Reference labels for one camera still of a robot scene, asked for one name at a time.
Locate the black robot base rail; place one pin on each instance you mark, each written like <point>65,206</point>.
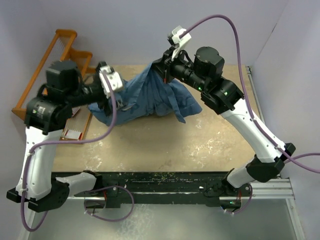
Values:
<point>207,188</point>

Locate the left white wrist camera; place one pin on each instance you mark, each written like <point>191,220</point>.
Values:
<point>109,78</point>

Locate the red white box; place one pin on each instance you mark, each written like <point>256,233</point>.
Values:
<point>72,134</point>

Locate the small red white card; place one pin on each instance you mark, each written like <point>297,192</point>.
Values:
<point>75,110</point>

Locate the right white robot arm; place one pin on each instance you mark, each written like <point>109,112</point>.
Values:
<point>227,100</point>

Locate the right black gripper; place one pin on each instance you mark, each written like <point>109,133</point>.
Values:
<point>164,65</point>

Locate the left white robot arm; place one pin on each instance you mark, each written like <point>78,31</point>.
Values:
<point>45,119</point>

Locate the orange wooden rack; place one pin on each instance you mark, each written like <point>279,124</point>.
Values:
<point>60,49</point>

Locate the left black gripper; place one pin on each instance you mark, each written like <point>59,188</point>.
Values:
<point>105,104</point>

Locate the blue cartoon print pillowcase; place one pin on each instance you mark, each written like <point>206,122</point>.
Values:
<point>146,94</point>

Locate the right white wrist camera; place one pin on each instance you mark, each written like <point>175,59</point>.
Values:
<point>177,41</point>

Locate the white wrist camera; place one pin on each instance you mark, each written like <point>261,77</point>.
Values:
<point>177,41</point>
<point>109,78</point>

